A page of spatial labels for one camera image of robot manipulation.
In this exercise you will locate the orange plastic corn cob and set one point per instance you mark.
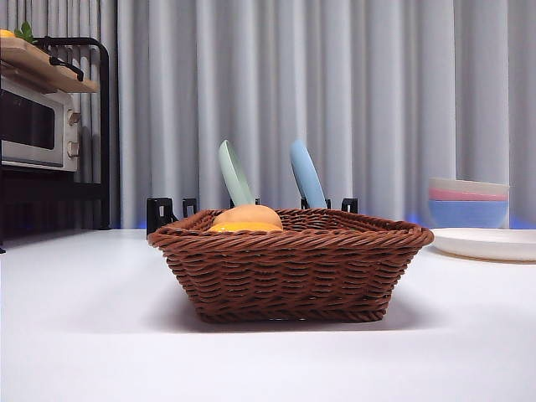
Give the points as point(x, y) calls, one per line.
point(243, 227)

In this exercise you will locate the silver toaster oven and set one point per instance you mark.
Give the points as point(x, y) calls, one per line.
point(25, 121)

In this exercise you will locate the beige bowl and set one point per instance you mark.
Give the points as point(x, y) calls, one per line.
point(469, 183)

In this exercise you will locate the green leaves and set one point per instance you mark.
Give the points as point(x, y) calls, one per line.
point(25, 31)

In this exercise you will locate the yellow fruit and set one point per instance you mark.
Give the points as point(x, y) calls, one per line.
point(5, 33)

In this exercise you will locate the light blue plate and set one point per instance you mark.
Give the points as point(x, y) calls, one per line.
point(307, 176)

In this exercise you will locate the black dish rack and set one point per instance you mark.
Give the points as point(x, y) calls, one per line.
point(161, 213)

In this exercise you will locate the blue bowl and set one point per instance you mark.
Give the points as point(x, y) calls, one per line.
point(469, 211)

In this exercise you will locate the brown wicker basket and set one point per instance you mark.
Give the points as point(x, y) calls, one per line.
point(293, 276)

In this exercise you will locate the brown potato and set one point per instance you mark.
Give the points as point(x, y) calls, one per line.
point(251, 214)

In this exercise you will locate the white plate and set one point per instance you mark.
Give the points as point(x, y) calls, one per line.
point(486, 245)

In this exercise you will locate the black metal shelf frame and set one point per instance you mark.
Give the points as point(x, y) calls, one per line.
point(104, 125)

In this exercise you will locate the pale green plate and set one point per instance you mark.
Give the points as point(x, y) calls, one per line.
point(234, 176)

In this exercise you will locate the pink bowl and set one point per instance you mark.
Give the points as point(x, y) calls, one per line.
point(469, 194)

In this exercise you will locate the grey curtain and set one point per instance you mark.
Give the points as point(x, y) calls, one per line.
point(377, 84)

